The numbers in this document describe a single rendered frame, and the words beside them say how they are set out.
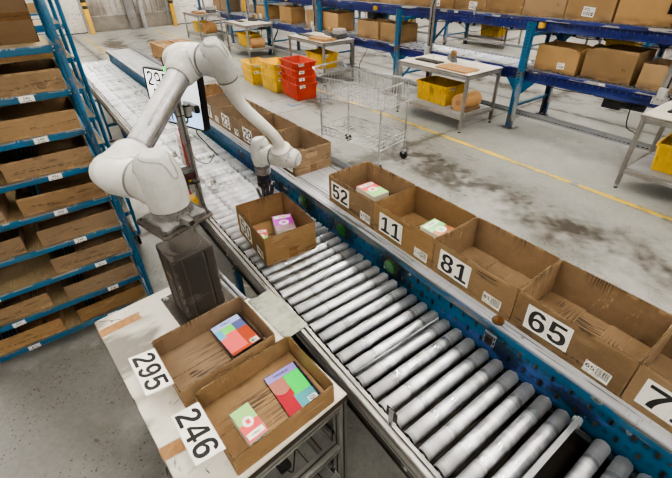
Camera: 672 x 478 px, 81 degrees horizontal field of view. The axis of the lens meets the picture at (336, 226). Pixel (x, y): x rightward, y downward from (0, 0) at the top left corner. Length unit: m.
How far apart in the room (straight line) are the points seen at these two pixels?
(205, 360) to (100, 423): 1.10
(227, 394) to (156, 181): 0.80
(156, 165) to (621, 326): 1.77
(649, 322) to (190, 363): 1.67
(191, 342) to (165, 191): 0.63
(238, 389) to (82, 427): 1.30
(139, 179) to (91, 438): 1.55
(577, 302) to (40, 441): 2.66
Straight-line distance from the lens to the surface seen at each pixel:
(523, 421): 1.61
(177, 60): 1.93
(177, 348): 1.79
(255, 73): 8.51
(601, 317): 1.85
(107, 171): 1.69
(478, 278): 1.67
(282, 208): 2.41
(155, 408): 1.66
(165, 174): 1.53
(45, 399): 2.96
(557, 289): 1.87
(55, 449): 2.72
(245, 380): 1.61
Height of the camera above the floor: 2.04
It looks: 34 degrees down
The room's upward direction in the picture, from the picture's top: 1 degrees counter-clockwise
